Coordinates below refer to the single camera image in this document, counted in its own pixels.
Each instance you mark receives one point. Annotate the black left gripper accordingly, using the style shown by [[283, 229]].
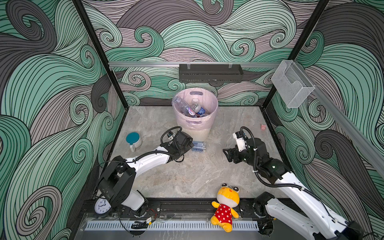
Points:
[[188, 146]]

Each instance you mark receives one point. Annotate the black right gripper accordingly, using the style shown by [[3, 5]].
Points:
[[231, 151]]

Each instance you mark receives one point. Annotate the light blue label bottle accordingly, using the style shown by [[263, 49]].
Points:
[[199, 146]]

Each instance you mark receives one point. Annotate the blue mountain label bottle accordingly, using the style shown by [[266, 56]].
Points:
[[201, 112]]

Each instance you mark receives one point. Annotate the clear bottle green band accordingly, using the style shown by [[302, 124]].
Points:
[[196, 107]]

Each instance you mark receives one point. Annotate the crushed purple label bottle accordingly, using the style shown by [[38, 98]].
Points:
[[183, 107]]

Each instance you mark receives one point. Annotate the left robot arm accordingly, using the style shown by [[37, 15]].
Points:
[[116, 181]]

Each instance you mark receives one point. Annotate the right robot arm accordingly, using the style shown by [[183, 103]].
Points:
[[314, 221]]

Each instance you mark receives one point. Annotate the white ribbed waste bin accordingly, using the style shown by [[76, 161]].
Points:
[[195, 132]]

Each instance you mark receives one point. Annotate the pink plastic bin liner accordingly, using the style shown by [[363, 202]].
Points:
[[208, 102]]

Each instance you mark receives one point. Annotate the yellow plush toy red dress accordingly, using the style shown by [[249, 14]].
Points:
[[227, 199]]

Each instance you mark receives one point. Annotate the black alarm clock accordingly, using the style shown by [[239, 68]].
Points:
[[102, 207]]

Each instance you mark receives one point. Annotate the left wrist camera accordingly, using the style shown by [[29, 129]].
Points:
[[170, 135]]

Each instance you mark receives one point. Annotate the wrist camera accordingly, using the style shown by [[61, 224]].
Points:
[[240, 141], [170, 135]]

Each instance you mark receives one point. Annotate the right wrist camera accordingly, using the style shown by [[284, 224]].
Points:
[[240, 141]]

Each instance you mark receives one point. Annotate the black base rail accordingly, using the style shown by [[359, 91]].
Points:
[[165, 208]]

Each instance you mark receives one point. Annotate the black wall shelf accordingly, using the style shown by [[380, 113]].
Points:
[[210, 73]]

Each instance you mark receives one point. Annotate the clear acrylic wall holder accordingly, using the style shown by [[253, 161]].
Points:
[[292, 83]]

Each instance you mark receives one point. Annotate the white slotted cable duct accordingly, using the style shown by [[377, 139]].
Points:
[[170, 226]]

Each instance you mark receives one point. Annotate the aluminium wall rail right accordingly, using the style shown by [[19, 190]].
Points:
[[331, 97]]

